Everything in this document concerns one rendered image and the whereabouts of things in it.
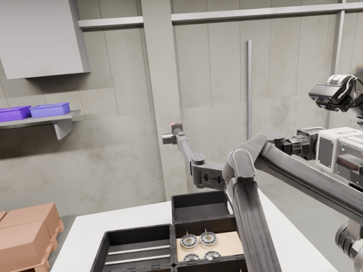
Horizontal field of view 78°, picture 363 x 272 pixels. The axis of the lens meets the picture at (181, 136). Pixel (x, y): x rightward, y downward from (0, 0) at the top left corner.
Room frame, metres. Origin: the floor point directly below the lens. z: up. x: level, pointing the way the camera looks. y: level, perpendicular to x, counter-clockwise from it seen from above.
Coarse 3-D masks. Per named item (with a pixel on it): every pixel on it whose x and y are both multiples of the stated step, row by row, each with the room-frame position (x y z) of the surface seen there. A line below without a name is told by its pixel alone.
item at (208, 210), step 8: (216, 192) 1.42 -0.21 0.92; (176, 200) 1.41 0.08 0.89; (184, 200) 1.41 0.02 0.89; (192, 200) 1.41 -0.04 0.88; (200, 200) 1.42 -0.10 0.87; (208, 200) 1.42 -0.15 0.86; (216, 200) 1.42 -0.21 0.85; (224, 200) 1.41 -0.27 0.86; (176, 208) 1.40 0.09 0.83; (184, 208) 1.40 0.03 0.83; (192, 208) 1.39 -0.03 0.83; (200, 208) 1.38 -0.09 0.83; (208, 208) 1.37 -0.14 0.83; (216, 208) 1.36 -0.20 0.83; (224, 208) 1.35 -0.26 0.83; (176, 216) 1.31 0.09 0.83; (184, 216) 1.31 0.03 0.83; (192, 216) 1.30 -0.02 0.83; (200, 216) 1.29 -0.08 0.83; (208, 216) 1.28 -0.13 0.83
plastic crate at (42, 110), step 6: (30, 108) 2.20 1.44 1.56; (36, 108) 2.20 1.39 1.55; (42, 108) 2.21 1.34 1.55; (48, 108) 2.22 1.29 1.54; (54, 108) 2.23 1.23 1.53; (60, 108) 2.23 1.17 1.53; (66, 108) 2.33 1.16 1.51; (36, 114) 2.21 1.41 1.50; (42, 114) 2.21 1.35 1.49; (48, 114) 2.22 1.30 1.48; (54, 114) 2.22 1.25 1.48; (60, 114) 2.23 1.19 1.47
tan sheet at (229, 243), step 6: (216, 234) 1.11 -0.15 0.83; (222, 234) 1.10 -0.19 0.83; (228, 234) 1.10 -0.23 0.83; (234, 234) 1.09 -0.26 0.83; (198, 240) 1.07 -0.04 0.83; (222, 240) 1.06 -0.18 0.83; (228, 240) 1.05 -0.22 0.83; (234, 240) 1.05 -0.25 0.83; (198, 246) 1.03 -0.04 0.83; (222, 246) 1.01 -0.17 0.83; (228, 246) 1.01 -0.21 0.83; (234, 246) 1.00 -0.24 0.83; (240, 246) 1.00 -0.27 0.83; (180, 252) 1.00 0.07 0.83; (186, 252) 0.99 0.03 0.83; (192, 252) 0.99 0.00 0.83; (198, 252) 0.99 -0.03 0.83; (204, 252) 0.98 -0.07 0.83; (222, 252) 0.97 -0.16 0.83; (228, 252) 0.97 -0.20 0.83; (234, 252) 0.96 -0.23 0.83; (240, 252) 0.96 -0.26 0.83; (180, 258) 0.96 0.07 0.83
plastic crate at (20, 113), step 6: (0, 108) 2.36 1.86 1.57; (6, 108) 2.36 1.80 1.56; (12, 108) 2.29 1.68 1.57; (18, 108) 2.38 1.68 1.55; (24, 108) 2.27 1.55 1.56; (0, 114) 2.16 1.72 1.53; (6, 114) 2.16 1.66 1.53; (12, 114) 2.17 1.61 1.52; (18, 114) 2.18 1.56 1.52; (24, 114) 2.24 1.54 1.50; (30, 114) 2.34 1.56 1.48; (0, 120) 2.16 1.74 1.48; (6, 120) 2.16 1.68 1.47
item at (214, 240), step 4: (208, 232) 1.10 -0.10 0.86; (200, 236) 1.07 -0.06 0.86; (212, 236) 1.06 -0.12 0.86; (216, 236) 1.05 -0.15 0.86; (200, 240) 1.04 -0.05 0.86; (204, 240) 1.03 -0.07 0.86; (212, 240) 1.03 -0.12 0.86; (216, 240) 1.03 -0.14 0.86; (208, 244) 1.00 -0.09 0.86; (212, 244) 1.00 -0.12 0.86
